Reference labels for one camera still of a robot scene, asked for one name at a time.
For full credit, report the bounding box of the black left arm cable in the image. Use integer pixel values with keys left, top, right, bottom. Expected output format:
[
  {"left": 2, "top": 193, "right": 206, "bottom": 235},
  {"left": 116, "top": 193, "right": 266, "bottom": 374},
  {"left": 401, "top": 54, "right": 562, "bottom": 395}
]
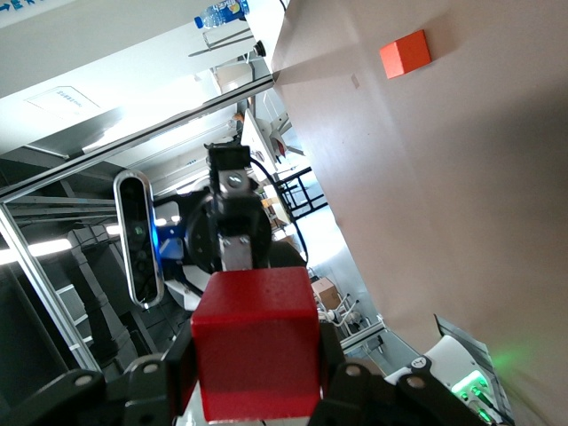
[{"left": 247, "top": 154, "right": 311, "bottom": 264}]

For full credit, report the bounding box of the clear water bottle blue label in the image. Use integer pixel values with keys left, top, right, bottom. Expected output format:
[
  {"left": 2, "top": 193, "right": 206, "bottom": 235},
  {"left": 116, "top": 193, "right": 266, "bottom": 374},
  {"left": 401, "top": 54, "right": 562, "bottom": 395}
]
[{"left": 193, "top": 0, "right": 250, "bottom": 30}]

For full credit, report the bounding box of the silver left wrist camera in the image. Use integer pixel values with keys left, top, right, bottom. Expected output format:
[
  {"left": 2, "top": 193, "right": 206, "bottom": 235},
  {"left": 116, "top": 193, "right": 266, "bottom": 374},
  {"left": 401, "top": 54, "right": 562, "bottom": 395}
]
[{"left": 112, "top": 170, "right": 166, "bottom": 310}]

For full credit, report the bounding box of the red wooden block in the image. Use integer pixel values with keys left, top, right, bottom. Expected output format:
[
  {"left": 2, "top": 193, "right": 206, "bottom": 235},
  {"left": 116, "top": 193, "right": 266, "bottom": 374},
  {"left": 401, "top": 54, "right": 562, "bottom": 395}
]
[{"left": 190, "top": 265, "right": 324, "bottom": 423}]

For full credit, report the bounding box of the aluminium frame post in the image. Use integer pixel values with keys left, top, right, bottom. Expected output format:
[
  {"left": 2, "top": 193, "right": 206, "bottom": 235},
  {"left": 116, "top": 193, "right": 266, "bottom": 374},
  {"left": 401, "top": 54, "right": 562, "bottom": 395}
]
[{"left": 0, "top": 202, "right": 104, "bottom": 375}]

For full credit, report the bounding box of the orange wooden block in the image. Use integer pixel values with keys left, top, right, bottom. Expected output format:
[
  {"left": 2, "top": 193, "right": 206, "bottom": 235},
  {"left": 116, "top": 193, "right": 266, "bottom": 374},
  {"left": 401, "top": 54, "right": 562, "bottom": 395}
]
[{"left": 378, "top": 28, "right": 433, "bottom": 81}]

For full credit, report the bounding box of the long aluminium frame beam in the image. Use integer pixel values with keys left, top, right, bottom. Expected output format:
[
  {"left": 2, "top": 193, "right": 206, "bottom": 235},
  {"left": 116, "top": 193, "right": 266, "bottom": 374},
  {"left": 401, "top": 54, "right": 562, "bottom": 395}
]
[{"left": 0, "top": 74, "right": 275, "bottom": 201}]

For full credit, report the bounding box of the cardboard box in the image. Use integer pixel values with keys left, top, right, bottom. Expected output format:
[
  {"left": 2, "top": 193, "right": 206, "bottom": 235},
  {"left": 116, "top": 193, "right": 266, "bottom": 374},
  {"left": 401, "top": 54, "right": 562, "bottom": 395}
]
[{"left": 310, "top": 275, "right": 343, "bottom": 312}]

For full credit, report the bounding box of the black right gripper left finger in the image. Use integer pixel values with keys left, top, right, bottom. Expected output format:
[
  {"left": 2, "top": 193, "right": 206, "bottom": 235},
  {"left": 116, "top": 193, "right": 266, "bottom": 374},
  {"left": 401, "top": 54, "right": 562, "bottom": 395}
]
[{"left": 0, "top": 329, "right": 200, "bottom": 426}]

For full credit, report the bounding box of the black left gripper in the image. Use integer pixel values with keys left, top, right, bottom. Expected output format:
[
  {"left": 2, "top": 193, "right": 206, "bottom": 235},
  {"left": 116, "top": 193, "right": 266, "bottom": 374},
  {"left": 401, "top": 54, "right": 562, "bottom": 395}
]
[{"left": 183, "top": 143, "right": 275, "bottom": 277}]

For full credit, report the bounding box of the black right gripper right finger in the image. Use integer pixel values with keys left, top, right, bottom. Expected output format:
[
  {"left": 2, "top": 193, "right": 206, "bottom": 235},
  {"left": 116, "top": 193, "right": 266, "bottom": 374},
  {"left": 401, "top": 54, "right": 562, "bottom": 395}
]
[{"left": 310, "top": 322, "right": 490, "bottom": 426}]

